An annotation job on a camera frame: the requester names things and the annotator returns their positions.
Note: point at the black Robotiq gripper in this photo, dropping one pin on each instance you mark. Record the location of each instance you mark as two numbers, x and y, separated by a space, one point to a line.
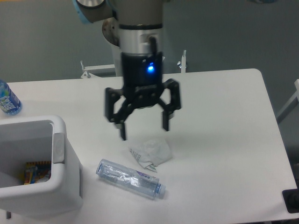
142 79

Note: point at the blue labelled water bottle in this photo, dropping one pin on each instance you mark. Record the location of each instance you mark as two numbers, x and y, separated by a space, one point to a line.
9 102

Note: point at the empty clear plastic bottle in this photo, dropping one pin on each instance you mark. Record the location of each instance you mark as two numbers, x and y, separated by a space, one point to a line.
130 179

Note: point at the white left table bracket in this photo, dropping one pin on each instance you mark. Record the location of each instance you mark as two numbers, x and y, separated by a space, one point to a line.
97 71

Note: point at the black clamp at table corner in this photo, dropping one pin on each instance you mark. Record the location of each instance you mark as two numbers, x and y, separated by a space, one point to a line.
291 199

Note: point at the white right table bracket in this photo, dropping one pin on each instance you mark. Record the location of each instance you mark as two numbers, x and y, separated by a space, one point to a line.
182 64

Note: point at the white table bracket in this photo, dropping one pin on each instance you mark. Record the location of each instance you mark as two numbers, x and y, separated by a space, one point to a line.
97 71
182 64

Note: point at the white push-lid trash can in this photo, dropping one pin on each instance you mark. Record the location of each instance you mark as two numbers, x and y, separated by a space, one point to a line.
34 139

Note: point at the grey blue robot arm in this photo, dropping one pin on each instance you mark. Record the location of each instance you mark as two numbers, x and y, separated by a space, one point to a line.
139 29

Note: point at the white frame at right edge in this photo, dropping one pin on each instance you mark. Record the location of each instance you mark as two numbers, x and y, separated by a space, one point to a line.
291 103

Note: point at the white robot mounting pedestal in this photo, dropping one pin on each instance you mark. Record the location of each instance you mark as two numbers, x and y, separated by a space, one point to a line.
110 32

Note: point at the colourful snack packet in bin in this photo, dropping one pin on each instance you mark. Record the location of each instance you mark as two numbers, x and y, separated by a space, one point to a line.
37 172

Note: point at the crumpled white paper wrapper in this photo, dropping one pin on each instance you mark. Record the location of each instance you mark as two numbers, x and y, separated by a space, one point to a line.
150 154

